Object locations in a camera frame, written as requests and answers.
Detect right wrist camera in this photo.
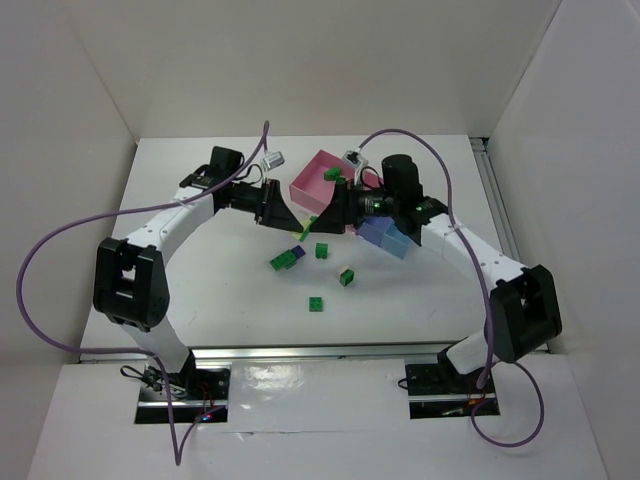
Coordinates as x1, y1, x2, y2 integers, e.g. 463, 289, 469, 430
342, 150, 369, 170

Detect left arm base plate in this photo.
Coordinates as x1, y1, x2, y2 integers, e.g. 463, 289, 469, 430
120, 366, 231, 425

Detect green lego plate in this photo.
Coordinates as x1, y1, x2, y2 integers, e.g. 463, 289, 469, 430
301, 215, 317, 236

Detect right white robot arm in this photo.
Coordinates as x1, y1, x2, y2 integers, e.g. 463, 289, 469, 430
310, 154, 562, 383

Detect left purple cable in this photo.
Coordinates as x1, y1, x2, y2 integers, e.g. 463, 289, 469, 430
16, 120, 271, 466

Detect large pink container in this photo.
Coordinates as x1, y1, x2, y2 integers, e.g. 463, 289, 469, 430
289, 150, 355, 215

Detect purple lego brick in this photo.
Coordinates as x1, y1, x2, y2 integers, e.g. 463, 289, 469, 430
291, 245, 306, 260

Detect light blue container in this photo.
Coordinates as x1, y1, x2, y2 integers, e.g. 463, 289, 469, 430
380, 223, 412, 260

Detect aluminium rail right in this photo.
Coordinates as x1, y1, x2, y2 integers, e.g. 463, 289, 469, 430
469, 137, 521, 262

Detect aluminium rail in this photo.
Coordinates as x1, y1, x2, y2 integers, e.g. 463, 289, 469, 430
79, 339, 506, 365
469, 137, 521, 262

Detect long green lego brick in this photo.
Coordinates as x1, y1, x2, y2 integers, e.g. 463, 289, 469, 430
269, 250, 297, 271

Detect yellow green legos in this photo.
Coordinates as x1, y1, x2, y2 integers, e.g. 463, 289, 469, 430
292, 225, 309, 242

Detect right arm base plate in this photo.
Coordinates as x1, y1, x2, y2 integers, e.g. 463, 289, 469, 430
397, 363, 500, 420

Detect aluminium rail front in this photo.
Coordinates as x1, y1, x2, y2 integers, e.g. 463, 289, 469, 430
79, 339, 506, 365

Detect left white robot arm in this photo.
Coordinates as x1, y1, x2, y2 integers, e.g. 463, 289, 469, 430
93, 146, 304, 390

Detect green lego front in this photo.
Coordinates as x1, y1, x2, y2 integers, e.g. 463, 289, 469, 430
308, 297, 324, 313

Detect green curved lego brick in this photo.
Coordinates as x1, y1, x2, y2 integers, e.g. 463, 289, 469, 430
339, 269, 355, 287

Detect green square lego brick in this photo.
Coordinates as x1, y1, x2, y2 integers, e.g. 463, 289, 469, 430
315, 242, 329, 259

